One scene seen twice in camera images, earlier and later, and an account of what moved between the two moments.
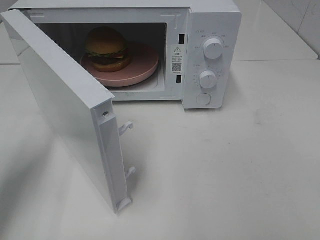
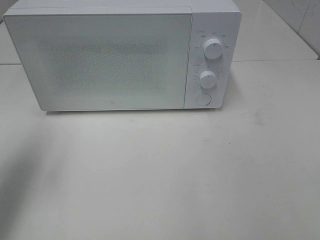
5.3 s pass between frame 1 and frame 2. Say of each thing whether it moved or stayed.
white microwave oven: moved
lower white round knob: stayed
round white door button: stayed
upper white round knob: stayed
